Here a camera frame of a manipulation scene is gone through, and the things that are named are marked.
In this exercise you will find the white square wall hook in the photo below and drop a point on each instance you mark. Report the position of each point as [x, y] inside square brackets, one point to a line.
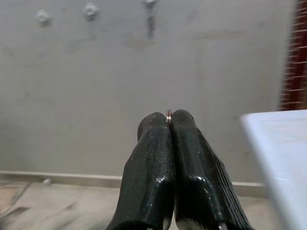
[148, 1]
[42, 17]
[90, 10]

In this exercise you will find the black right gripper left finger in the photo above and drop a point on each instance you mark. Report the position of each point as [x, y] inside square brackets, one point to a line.
[148, 179]

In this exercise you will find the white marble-look table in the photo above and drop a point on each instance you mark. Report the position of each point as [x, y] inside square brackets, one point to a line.
[283, 155]

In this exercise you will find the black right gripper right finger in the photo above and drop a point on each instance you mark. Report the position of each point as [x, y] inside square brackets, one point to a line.
[196, 179]

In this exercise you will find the small white floor object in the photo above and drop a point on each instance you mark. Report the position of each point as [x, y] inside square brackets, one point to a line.
[46, 181]

